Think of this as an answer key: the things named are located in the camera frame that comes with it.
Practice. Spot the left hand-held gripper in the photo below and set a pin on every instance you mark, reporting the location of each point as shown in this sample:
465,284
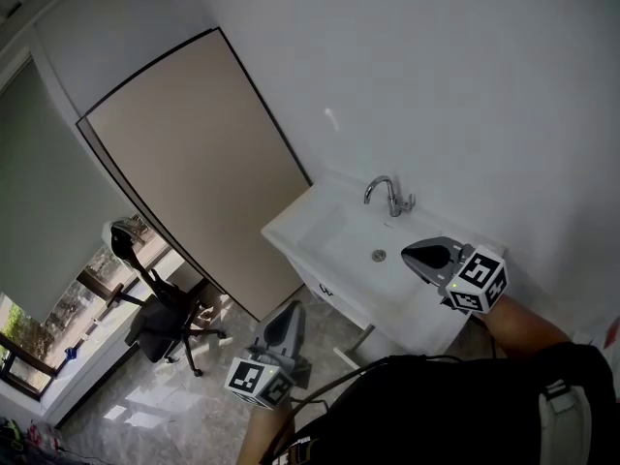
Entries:
257,383

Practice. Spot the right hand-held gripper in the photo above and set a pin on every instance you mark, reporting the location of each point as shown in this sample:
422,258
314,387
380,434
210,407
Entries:
479,281

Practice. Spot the person's right forearm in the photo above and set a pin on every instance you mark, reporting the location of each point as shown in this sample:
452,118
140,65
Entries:
523,325

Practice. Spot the person's left forearm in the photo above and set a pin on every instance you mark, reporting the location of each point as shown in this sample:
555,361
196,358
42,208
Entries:
261,434

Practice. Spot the chrome faucet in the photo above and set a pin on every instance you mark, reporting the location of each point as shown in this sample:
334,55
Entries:
394,201

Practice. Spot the white ceramic sink top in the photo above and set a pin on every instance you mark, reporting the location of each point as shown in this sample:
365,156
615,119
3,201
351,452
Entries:
329,240

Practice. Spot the black chest pack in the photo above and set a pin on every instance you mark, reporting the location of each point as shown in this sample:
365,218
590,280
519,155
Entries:
300,448

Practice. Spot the black office chair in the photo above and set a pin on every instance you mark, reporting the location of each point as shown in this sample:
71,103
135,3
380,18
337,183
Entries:
160,327

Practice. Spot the person's black shirt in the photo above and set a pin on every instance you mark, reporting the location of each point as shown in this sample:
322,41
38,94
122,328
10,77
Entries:
436,405

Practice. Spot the beige leaning board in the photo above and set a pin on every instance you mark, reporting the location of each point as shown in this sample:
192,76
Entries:
194,163

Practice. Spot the white garment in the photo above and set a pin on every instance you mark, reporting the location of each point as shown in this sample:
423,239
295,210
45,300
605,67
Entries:
105,235

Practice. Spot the small blue object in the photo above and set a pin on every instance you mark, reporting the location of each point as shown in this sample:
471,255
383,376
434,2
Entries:
71,353

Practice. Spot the large glass window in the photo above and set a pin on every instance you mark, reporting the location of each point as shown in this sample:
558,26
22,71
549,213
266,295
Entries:
29,327

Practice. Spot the wide grey roller blind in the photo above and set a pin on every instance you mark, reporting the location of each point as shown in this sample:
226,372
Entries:
48,187

